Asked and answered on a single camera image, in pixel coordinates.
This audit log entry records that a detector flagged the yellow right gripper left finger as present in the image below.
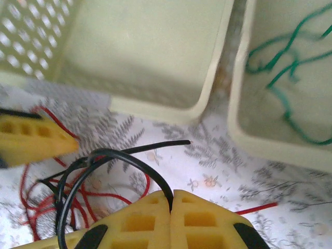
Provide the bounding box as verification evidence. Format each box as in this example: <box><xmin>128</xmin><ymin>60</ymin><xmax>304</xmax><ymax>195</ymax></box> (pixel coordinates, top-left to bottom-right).
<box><xmin>12</xmin><ymin>190</ymin><xmax>173</xmax><ymax>249</ymax></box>

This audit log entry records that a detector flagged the red cable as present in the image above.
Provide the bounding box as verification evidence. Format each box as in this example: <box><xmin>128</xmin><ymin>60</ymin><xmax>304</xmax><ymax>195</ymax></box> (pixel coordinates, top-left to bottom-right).
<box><xmin>234</xmin><ymin>202</ymin><xmax>278</xmax><ymax>216</ymax></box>
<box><xmin>19</xmin><ymin>105</ymin><xmax>151</xmax><ymax>242</ymax></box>

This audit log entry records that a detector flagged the black cable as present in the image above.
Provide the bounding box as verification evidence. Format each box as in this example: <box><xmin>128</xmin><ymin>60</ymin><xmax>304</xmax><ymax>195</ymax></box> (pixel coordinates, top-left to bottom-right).
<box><xmin>37</xmin><ymin>139</ymin><xmax>193</xmax><ymax>249</ymax></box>

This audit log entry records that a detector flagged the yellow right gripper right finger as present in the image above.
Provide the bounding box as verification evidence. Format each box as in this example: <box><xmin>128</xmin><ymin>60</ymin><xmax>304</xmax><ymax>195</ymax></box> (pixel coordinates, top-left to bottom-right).
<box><xmin>170</xmin><ymin>189</ymin><xmax>272</xmax><ymax>249</ymax></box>

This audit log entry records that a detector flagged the floral table cover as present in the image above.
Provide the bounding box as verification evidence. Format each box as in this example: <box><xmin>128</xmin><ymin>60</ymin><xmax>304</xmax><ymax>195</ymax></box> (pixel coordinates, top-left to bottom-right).
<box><xmin>0</xmin><ymin>77</ymin><xmax>332</xmax><ymax>249</ymax></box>

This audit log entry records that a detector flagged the pale green perforated basket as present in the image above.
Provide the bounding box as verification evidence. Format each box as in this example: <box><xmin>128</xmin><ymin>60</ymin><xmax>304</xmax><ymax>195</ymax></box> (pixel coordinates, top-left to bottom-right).
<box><xmin>227</xmin><ymin>0</ymin><xmax>332</xmax><ymax>171</ymax></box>
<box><xmin>0</xmin><ymin>0</ymin><xmax>236</xmax><ymax>124</ymax></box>

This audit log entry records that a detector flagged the green cable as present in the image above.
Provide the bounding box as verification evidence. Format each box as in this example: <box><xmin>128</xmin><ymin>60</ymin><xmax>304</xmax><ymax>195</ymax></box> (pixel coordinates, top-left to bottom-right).
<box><xmin>245</xmin><ymin>4</ymin><xmax>332</xmax><ymax>146</ymax></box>

